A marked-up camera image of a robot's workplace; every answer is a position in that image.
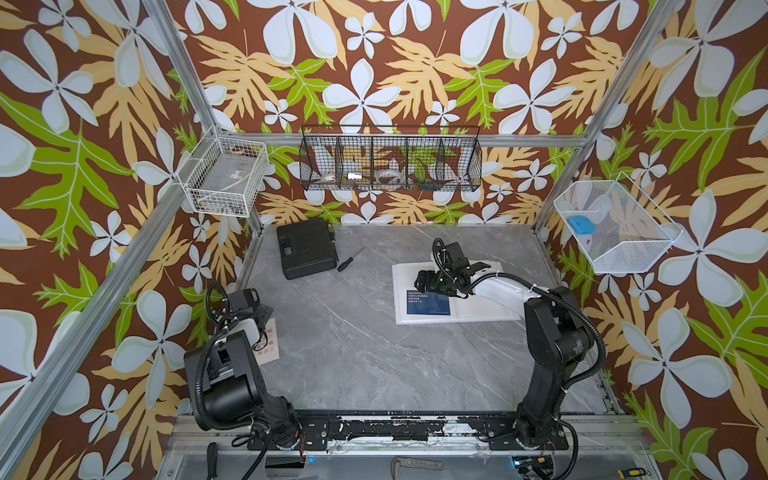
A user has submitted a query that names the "aluminium frame post right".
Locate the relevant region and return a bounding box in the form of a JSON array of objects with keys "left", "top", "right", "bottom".
[{"left": 532, "top": 0, "right": 680, "bottom": 234}]

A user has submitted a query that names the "black screwdriver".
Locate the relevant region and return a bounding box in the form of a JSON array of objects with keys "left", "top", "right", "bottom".
[{"left": 337, "top": 247, "right": 364, "bottom": 272}]

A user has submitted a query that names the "aluminium frame post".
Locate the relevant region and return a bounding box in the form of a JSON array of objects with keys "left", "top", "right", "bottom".
[
  {"left": 1, "top": 1, "right": 251, "bottom": 477},
  {"left": 532, "top": 0, "right": 680, "bottom": 234}
]

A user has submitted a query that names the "aluminium frame back bar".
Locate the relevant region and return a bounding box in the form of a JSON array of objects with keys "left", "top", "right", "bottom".
[{"left": 230, "top": 131, "right": 588, "bottom": 149}]

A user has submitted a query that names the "blue object in basket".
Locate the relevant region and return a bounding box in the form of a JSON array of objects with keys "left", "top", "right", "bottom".
[{"left": 567, "top": 215, "right": 597, "bottom": 236}]

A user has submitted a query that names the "yellow handled screwdriver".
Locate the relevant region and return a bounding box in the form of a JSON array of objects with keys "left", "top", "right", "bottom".
[{"left": 617, "top": 467, "right": 647, "bottom": 480}]

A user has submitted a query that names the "aluminium frame post left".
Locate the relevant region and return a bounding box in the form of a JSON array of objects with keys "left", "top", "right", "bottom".
[{"left": 1, "top": 1, "right": 251, "bottom": 477}]

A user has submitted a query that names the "dark blue booklet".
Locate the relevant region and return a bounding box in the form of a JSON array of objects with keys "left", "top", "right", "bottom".
[{"left": 406, "top": 290, "right": 451, "bottom": 316}]

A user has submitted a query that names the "black wire basket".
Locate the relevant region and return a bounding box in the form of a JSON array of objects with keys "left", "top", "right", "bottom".
[{"left": 298, "top": 124, "right": 483, "bottom": 192}]

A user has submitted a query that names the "black plastic case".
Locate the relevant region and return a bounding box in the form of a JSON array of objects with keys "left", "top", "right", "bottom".
[{"left": 276, "top": 218, "right": 338, "bottom": 280}]

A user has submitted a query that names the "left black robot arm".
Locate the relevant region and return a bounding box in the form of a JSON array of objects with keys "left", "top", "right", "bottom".
[{"left": 184, "top": 282, "right": 301, "bottom": 449}]

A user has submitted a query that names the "white wire basket left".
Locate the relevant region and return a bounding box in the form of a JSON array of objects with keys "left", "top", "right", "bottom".
[{"left": 178, "top": 127, "right": 269, "bottom": 218}]

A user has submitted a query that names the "white wire basket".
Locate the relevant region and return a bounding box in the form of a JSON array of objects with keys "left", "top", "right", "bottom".
[
  {"left": 555, "top": 173, "right": 683, "bottom": 275},
  {"left": 178, "top": 127, "right": 269, "bottom": 218}
]

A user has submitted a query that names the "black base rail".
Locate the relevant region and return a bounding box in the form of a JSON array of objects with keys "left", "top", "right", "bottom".
[{"left": 281, "top": 409, "right": 576, "bottom": 452}]

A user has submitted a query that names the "white photo album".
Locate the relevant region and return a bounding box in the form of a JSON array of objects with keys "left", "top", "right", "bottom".
[{"left": 392, "top": 261, "right": 524, "bottom": 325}]

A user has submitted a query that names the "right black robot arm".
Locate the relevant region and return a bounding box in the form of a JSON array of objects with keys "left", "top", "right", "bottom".
[{"left": 414, "top": 238, "right": 607, "bottom": 449}]

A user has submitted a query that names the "white wire basket right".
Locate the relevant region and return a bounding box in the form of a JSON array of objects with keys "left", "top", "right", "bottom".
[{"left": 555, "top": 173, "right": 683, "bottom": 275}]

